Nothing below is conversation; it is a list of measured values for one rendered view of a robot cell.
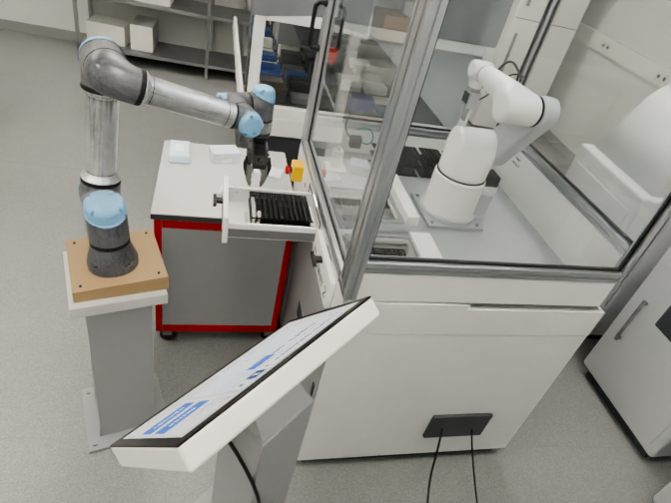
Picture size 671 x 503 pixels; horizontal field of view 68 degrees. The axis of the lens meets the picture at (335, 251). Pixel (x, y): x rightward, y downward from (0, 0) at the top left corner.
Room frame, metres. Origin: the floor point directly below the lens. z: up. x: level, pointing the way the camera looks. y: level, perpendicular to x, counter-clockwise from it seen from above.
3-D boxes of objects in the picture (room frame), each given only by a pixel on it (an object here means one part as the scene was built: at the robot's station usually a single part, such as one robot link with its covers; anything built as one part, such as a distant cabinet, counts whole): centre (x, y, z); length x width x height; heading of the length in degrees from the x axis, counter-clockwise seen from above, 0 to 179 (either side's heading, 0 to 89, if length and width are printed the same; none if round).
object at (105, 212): (1.16, 0.69, 0.97); 0.13 x 0.12 x 0.14; 36
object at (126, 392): (1.16, 0.68, 0.38); 0.30 x 0.30 x 0.76; 35
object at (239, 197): (1.58, 0.24, 0.86); 0.40 x 0.26 x 0.06; 109
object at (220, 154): (2.07, 0.62, 0.79); 0.13 x 0.09 x 0.05; 125
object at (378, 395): (1.73, -0.34, 0.40); 1.03 x 0.95 x 0.80; 19
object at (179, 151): (1.99, 0.80, 0.78); 0.15 x 0.10 x 0.04; 21
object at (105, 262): (1.16, 0.68, 0.85); 0.15 x 0.15 x 0.10
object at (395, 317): (1.73, -0.34, 0.87); 1.02 x 0.95 x 0.14; 19
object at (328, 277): (1.32, 0.03, 0.87); 0.29 x 0.02 x 0.11; 19
